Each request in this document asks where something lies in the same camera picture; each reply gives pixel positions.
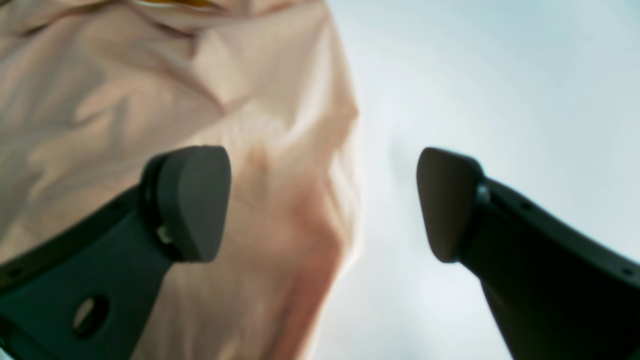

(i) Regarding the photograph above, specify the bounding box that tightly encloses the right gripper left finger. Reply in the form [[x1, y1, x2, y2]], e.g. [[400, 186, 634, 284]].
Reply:
[[0, 145, 232, 360]]

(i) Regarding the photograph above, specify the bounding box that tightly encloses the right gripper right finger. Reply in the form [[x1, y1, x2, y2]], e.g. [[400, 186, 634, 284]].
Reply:
[[416, 147, 640, 360]]

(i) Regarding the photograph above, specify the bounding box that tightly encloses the peach t-shirt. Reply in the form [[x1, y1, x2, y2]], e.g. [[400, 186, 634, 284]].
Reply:
[[0, 0, 362, 360]]

